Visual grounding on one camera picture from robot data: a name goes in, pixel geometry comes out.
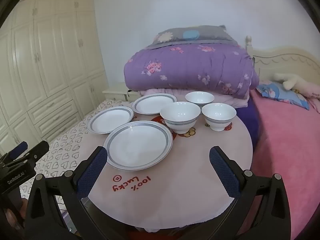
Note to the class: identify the cream bed headboard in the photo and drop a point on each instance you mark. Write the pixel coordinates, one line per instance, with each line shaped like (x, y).
(287, 60)

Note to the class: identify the cream panelled wardrobe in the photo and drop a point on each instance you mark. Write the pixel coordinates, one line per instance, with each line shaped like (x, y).
(50, 67)

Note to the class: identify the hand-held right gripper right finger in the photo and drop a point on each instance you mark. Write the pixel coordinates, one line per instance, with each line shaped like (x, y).
(223, 172)

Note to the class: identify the white plate with grey band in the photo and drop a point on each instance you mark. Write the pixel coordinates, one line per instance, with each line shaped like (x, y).
(110, 120)
(152, 104)
(138, 146)

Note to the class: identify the purple floral quilt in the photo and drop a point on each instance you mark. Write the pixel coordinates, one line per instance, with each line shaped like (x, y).
(187, 67)

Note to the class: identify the heart print bedsheet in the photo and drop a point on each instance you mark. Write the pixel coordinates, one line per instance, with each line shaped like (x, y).
(67, 145)

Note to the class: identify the blue printed pillow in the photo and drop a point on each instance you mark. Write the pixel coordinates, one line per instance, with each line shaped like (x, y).
(275, 92)

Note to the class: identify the cream nightstand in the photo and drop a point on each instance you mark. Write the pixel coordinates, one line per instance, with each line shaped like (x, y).
(117, 91)

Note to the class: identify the plain white plate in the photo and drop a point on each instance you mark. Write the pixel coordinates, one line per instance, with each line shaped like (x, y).
(180, 115)

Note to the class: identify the pink bedspread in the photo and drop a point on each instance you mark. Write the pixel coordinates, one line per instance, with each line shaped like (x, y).
(282, 142)

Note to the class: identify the cream plush toy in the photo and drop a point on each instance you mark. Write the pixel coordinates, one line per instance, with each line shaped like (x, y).
(295, 81)

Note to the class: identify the small white bowl grey band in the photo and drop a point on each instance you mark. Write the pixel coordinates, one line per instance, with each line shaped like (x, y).
(218, 112)
(200, 97)

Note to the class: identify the round pink printed table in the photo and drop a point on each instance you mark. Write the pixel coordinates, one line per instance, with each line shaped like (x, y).
(175, 192)

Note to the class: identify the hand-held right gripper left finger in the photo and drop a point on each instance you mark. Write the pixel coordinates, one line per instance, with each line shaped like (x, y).
(93, 170)

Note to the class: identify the grey floral pillow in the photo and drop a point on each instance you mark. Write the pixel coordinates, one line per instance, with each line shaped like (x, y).
(200, 35)

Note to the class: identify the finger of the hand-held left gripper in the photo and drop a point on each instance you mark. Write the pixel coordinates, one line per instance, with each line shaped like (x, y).
(37, 150)
(18, 148)

